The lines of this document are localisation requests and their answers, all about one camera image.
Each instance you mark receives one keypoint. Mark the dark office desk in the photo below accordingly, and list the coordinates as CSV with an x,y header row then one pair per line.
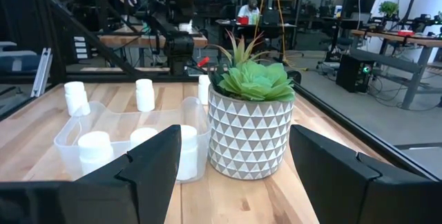
x,y
276,26

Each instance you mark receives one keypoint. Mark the clear plastic basket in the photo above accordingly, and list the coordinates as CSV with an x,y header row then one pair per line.
x,y
65,151

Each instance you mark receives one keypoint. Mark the grey desk with wooden top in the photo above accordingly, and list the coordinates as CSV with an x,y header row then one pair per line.
x,y
414,40

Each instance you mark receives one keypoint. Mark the silver aluminium bracket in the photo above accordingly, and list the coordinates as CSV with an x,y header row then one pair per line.
x,y
42,72

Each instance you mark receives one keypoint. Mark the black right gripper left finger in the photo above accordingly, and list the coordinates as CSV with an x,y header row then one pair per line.
x,y
103,200

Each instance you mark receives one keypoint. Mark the red container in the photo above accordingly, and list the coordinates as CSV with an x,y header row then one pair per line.
x,y
243,20

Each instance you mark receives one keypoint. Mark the red box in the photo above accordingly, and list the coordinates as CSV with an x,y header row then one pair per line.
x,y
405,32

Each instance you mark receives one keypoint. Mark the white pill bottle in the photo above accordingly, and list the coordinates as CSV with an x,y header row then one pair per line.
x,y
189,158
95,151
145,96
203,89
75,97
143,137

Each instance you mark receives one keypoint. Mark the black computer monitor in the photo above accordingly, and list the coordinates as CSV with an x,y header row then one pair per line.
x,y
369,1

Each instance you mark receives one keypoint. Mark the black table clamp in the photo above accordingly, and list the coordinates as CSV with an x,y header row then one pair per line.
x,y
295,74

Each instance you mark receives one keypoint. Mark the small green potted plant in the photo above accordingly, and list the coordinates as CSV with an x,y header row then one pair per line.
x,y
388,8

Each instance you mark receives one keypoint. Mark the artificial succulent in patterned pot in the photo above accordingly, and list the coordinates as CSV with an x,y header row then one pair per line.
x,y
248,137

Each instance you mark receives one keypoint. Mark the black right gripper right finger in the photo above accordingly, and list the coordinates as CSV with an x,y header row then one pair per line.
x,y
345,189

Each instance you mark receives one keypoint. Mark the black computer tower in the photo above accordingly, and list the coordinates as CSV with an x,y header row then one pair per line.
x,y
352,73

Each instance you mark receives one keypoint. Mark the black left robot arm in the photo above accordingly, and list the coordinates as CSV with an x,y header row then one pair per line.
x,y
179,51

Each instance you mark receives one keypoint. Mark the white and blue wipes canister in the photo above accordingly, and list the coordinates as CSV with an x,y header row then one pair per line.
x,y
338,11

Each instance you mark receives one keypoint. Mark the black labelled control box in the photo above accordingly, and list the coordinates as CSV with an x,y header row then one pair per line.
x,y
81,47

